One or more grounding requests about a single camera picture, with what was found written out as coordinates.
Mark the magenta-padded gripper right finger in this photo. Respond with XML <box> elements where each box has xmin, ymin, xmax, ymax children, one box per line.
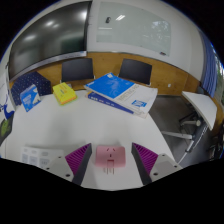
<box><xmin>131</xmin><ymin>142</ymin><xmax>184</xmax><ymax>186</ymax></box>

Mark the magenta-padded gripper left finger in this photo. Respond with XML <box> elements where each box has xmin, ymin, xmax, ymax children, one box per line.
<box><xmin>43</xmin><ymin>143</ymin><xmax>93</xmax><ymax>186</ymax></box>

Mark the pink charger block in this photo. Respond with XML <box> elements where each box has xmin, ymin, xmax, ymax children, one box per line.
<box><xmin>95</xmin><ymin>145</ymin><xmax>127</xmax><ymax>176</ymax></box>

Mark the yellow sticky note block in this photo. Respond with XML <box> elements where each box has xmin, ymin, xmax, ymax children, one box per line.
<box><xmin>52</xmin><ymin>81</ymin><xmax>78</xmax><ymax>106</ymax></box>

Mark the blue tissue box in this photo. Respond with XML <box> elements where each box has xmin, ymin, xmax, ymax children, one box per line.
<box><xmin>19</xmin><ymin>83</ymin><xmax>42</xmax><ymax>113</ymax></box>

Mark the white side table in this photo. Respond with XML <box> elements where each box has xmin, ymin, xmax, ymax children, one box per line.
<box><xmin>161</xmin><ymin>90</ymin><xmax>218</xmax><ymax>161</ymax></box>

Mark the blue and white book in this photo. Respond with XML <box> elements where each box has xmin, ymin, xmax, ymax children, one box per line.
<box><xmin>83</xmin><ymin>72</ymin><xmax>159</xmax><ymax>118</ymax></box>

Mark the black office chair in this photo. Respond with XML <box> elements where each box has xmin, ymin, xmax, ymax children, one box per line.
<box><xmin>60</xmin><ymin>57</ymin><xmax>96</xmax><ymax>83</ymax></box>
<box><xmin>118</xmin><ymin>58</ymin><xmax>153</xmax><ymax>87</ymax></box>

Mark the dark blue dotted bag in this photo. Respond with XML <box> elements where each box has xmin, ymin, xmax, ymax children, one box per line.
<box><xmin>9</xmin><ymin>70</ymin><xmax>53</xmax><ymax>107</ymax></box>

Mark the blue curtain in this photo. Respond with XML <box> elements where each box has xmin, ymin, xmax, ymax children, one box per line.
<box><xmin>199</xmin><ymin>31</ymin><xmax>221</xmax><ymax>98</ymax></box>

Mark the glass whiteboard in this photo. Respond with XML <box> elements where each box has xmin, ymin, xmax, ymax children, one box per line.
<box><xmin>96</xmin><ymin>1</ymin><xmax>173</xmax><ymax>57</ymax></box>

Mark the large black wall display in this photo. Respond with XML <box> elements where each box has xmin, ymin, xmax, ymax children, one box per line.
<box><xmin>6</xmin><ymin>0</ymin><xmax>93</xmax><ymax>81</ymax></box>

